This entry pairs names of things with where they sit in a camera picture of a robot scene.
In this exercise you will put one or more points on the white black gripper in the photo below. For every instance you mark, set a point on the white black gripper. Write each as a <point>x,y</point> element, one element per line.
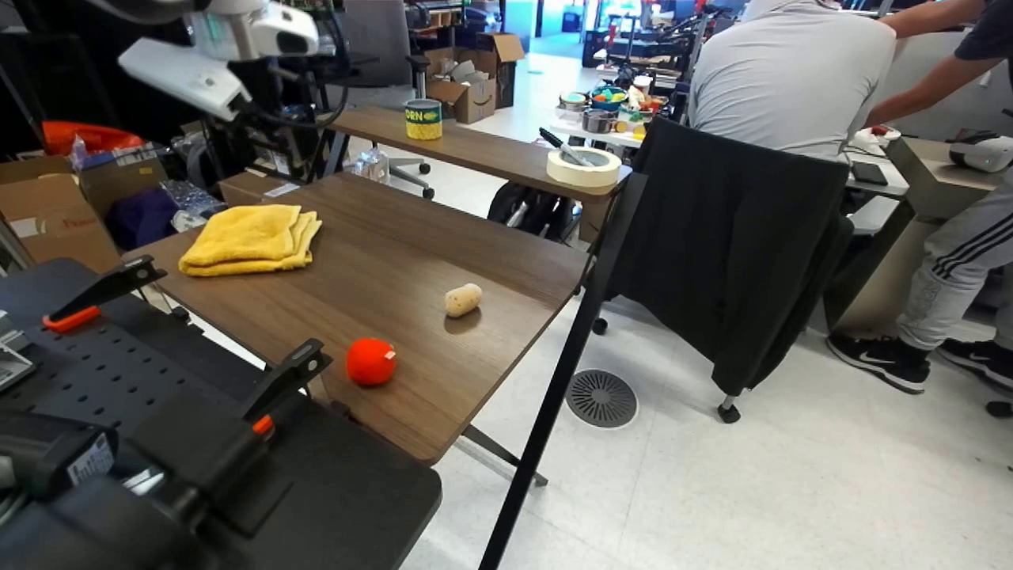
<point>187,77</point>

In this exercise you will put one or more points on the yellow cloth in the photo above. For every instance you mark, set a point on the yellow cloth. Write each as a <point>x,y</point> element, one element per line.
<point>252,239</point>

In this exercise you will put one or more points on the beige potato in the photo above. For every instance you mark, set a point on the beige potato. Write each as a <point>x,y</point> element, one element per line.
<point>458,303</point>

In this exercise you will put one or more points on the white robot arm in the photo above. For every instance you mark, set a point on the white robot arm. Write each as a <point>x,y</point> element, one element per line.
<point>223,32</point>

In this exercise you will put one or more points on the cardboard box at left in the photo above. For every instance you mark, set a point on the cardboard box at left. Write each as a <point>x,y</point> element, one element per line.
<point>91,216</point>

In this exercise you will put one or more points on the yellow green tin can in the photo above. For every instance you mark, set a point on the yellow green tin can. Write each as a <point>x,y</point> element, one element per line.
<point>424,120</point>

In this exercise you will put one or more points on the open cardboard box background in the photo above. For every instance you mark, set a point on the open cardboard box background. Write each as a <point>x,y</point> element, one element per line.
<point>475,81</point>

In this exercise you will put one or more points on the black clamp orange trigger right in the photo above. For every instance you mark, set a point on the black clamp orange trigger right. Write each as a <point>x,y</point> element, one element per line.
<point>238,434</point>

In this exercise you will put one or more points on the wooden back table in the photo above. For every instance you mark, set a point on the wooden back table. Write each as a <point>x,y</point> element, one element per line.
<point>510,160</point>

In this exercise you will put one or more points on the red tomato ball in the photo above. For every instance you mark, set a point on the red tomato ball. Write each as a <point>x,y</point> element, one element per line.
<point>371,363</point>

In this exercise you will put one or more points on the white tape roll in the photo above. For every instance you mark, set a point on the white tape roll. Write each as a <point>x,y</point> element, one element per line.
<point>585,169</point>

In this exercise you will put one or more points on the round floor drain cover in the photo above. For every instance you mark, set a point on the round floor drain cover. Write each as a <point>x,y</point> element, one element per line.
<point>602,400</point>

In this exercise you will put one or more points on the black tripod pole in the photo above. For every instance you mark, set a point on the black tripod pole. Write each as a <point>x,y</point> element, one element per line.
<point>626,201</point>

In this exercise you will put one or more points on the black office chair with jacket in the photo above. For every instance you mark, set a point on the black office chair with jacket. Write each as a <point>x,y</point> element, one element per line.
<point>732,248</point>

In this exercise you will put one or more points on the person in grey shirt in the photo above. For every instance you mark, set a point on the person in grey shirt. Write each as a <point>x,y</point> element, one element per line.
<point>789,75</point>

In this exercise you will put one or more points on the person in grey striped trousers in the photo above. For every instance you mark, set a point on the person in grey striped trousers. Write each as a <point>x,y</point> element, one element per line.
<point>964,251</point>

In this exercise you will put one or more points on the black clamp orange handle left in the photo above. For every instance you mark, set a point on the black clamp orange handle left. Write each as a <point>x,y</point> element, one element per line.
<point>87,307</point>

